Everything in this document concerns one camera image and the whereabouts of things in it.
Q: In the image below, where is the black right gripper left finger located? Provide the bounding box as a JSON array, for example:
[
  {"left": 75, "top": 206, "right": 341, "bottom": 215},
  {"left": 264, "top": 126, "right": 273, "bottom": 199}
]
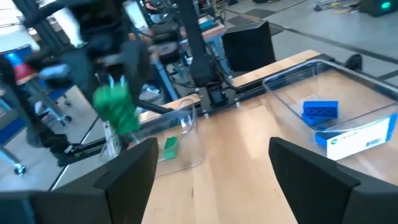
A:
[{"left": 0, "top": 137, "right": 159, "bottom": 224}]

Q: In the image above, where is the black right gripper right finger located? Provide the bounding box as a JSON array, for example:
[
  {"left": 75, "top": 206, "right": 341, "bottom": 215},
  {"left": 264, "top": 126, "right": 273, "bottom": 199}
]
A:
[{"left": 269, "top": 136, "right": 398, "bottom": 224}]

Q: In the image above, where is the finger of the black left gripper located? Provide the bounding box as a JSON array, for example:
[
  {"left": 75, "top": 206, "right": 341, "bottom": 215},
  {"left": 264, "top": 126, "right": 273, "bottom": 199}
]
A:
[
  {"left": 123, "top": 40, "right": 154, "bottom": 108},
  {"left": 62, "top": 49, "right": 99, "bottom": 103}
]

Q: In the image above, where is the green toy brick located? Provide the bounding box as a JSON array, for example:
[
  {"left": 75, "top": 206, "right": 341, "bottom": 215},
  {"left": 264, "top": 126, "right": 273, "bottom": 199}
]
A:
[
  {"left": 92, "top": 82, "right": 141, "bottom": 136},
  {"left": 162, "top": 136, "right": 180, "bottom": 162}
]

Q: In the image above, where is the clear plastic bin with label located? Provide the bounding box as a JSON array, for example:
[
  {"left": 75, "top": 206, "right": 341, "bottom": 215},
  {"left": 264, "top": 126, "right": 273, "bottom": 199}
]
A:
[{"left": 262, "top": 58, "right": 398, "bottom": 162}]

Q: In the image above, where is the wooden table with blue legs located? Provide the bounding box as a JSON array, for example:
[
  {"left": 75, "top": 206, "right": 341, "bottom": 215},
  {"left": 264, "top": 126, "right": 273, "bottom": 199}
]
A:
[{"left": 149, "top": 15, "right": 226, "bottom": 103}]

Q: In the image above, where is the black cabinet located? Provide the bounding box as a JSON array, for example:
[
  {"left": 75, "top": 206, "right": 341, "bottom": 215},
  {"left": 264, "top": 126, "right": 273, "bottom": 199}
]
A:
[{"left": 221, "top": 20, "right": 277, "bottom": 73}]

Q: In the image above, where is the dark floor mat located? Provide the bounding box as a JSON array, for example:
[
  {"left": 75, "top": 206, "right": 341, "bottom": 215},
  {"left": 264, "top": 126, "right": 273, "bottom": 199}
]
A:
[{"left": 243, "top": 7, "right": 276, "bottom": 19}]

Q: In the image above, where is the black computer tower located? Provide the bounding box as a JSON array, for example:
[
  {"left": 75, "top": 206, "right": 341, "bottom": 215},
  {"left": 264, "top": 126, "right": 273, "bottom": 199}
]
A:
[{"left": 359, "top": 0, "right": 398, "bottom": 17}]

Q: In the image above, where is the black frame bracket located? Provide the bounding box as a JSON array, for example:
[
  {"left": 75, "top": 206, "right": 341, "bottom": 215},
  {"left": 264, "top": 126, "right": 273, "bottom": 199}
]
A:
[{"left": 344, "top": 53, "right": 364, "bottom": 72}]

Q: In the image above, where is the floor cable bundle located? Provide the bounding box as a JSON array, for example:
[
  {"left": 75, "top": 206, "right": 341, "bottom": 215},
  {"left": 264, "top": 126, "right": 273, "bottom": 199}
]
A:
[{"left": 312, "top": 0, "right": 358, "bottom": 14}]

